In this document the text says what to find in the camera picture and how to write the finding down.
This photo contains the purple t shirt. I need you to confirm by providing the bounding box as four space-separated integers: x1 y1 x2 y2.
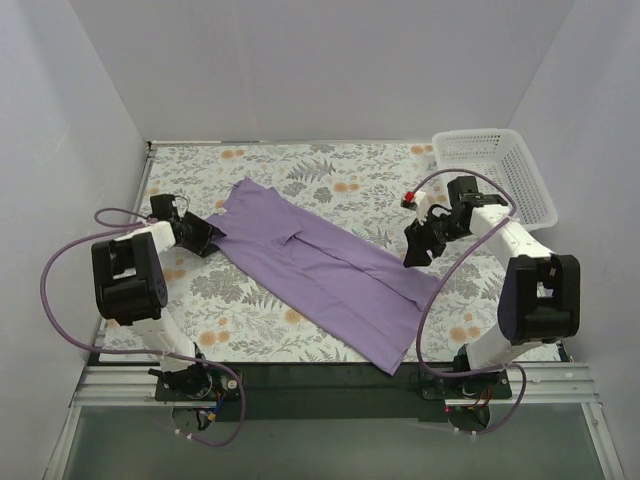
207 178 439 375

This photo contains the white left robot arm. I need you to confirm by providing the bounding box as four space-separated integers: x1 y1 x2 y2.
91 194 225 400

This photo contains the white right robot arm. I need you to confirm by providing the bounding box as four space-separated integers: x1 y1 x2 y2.
401 169 581 398

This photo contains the floral table mat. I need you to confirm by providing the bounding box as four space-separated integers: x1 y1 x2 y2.
139 143 504 362

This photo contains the white plastic basket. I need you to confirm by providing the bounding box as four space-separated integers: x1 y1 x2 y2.
432 128 558 231

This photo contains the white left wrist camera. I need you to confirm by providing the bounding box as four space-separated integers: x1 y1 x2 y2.
173 195 190 215

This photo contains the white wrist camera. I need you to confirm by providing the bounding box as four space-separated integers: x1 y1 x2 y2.
173 195 190 215
401 190 431 225

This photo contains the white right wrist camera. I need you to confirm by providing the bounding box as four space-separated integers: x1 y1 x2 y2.
401 190 431 225

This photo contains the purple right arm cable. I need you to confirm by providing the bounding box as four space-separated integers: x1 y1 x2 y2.
402 168 528 439

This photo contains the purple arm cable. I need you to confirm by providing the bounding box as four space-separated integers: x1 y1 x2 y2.
402 168 528 439
39 207 248 447

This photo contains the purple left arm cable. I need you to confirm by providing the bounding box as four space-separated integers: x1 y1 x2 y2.
39 207 248 447

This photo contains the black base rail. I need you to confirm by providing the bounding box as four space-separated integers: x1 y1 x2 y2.
154 361 513 424

